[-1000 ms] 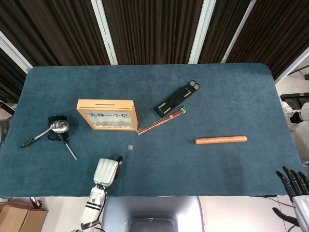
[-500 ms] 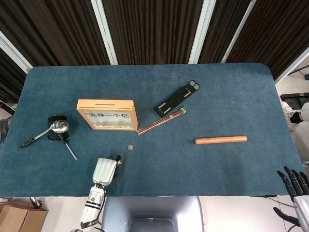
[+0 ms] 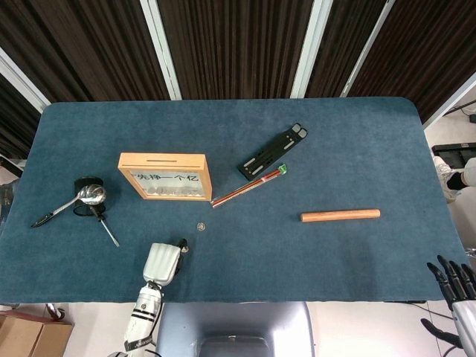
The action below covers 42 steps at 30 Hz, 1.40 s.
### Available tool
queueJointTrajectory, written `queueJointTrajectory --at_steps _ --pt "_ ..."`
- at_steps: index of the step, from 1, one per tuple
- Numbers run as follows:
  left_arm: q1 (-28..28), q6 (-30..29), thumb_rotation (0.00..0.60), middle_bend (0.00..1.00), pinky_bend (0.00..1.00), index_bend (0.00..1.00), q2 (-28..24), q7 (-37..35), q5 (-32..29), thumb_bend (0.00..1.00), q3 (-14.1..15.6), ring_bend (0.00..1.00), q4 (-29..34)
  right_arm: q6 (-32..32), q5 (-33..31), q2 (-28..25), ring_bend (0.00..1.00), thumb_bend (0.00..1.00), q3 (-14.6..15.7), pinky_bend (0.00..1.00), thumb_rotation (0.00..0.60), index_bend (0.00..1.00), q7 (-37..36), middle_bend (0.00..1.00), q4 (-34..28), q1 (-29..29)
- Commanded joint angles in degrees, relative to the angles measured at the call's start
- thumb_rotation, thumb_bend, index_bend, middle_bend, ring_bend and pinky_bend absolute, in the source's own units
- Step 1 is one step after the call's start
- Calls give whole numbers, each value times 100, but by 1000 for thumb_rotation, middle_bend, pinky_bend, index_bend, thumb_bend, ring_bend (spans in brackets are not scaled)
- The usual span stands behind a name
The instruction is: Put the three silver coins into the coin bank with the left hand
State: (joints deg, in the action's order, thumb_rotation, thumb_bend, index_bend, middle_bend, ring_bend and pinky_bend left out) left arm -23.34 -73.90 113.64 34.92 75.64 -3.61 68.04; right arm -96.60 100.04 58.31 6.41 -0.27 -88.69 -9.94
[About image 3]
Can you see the blue table cloth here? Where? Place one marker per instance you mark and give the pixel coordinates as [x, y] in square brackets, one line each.
[260, 260]

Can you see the black folding stand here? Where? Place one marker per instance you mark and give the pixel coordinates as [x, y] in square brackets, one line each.
[267, 152]

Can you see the white partition post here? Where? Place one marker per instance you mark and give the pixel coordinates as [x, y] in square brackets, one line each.
[160, 48]
[310, 52]
[366, 48]
[453, 96]
[22, 80]

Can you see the black case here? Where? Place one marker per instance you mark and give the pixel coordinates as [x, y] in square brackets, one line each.
[451, 150]

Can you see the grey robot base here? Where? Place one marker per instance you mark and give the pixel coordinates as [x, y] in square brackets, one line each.
[238, 320]

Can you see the black metal frame bar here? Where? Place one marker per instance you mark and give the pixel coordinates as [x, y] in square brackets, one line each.
[11, 163]

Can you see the cardboard box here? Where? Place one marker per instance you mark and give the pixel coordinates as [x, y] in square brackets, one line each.
[22, 331]

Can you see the wooden rolling pin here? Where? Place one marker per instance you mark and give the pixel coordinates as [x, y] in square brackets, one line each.
[340, 216]

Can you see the person leg black sock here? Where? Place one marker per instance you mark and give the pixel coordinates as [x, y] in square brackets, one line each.
[469, 171]

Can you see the black round base tool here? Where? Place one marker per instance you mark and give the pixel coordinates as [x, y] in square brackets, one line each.
[79, 183]

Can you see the red-brown packaged chopsticks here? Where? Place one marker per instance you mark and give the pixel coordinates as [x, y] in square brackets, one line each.
[245, 188]

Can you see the wooden coin box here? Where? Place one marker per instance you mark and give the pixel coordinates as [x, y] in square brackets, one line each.
[163, 160]

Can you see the white sneaker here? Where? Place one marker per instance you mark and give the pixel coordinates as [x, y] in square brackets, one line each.
[440, 167]

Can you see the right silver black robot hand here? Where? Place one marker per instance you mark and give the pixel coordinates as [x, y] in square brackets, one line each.
[465, 323]

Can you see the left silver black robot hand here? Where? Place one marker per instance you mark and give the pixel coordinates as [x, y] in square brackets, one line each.
[161, 262]

